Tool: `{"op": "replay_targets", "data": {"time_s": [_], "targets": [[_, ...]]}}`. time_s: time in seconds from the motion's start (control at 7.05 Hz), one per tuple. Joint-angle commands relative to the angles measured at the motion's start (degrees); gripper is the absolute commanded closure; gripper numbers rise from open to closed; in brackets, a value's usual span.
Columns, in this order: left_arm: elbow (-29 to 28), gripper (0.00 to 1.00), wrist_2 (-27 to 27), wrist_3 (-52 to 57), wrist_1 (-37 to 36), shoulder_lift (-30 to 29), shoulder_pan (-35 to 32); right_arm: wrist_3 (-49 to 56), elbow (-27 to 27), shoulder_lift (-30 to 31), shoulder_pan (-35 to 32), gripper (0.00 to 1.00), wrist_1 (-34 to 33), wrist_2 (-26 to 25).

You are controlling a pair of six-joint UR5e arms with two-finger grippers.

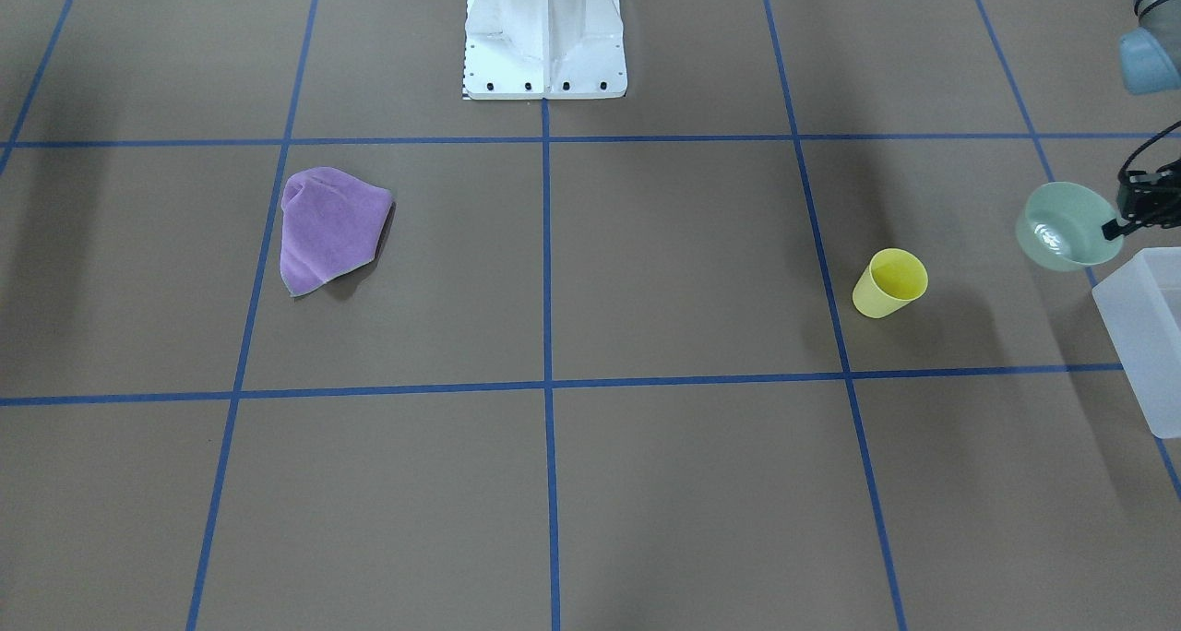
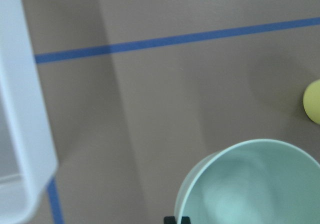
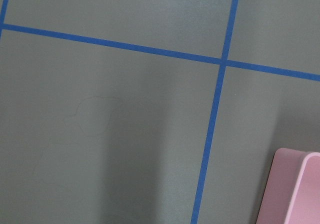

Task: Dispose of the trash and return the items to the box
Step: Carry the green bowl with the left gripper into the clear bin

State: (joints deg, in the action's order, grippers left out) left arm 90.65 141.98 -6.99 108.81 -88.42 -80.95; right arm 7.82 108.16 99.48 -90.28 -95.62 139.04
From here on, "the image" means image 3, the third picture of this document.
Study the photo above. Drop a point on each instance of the pink plastic bin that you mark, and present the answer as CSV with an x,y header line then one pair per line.
x,y
292,192

